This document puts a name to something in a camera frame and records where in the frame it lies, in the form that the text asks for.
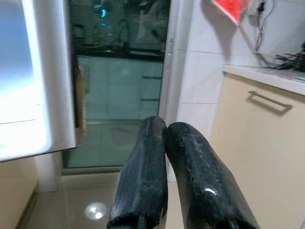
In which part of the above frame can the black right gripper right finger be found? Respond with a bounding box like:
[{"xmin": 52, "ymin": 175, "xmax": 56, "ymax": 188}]
[{"xmin": 165, "ymin": 122, "xmax": 262, "ymax": 229}]

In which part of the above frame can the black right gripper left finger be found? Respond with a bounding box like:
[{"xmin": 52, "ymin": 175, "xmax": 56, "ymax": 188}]
[{"xmin": 106, "ymin": 115, "xmax": 169, "ymax": 229}]

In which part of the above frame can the dark grey fridge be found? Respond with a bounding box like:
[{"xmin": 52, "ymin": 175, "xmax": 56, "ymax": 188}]
[{"xmin": 0, "ymin": 0, "xmax": 78, "ymax": 163}]

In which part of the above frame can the beige kitchen counter cabinet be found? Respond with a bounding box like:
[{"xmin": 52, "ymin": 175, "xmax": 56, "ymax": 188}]
[{"xmin": 209, "ymin": 63, "xmax": 305, "ymax": 229}]

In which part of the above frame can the hanging beige towel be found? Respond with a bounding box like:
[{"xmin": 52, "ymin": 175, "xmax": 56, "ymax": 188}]
[{"xmin": 75, "ymin": 64, "xmax": 89, "ymax": 137}]

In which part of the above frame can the steel cabinet handle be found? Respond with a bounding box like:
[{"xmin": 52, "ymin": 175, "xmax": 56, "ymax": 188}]
[{"xmin": 246, "ymin": 90, "xmax": 293, "ymax": 113}]

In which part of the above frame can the black tangled cable bundle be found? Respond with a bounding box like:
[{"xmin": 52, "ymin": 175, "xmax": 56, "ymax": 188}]
[{"xmin": 274, "ymin": 41, "xmax": 305, "ymax": 72}]

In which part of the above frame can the thin black wall cable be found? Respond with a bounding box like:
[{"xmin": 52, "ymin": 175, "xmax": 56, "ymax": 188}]
[{"xmin": 254, "ymin": 0, "xmax": 277, "ymax": 69}]

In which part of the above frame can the red paper wall decoration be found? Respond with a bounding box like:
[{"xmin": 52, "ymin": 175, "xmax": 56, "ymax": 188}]
[{"xmin": 209, "ymin": 0, "xmax": 254, "ymax": 26}]

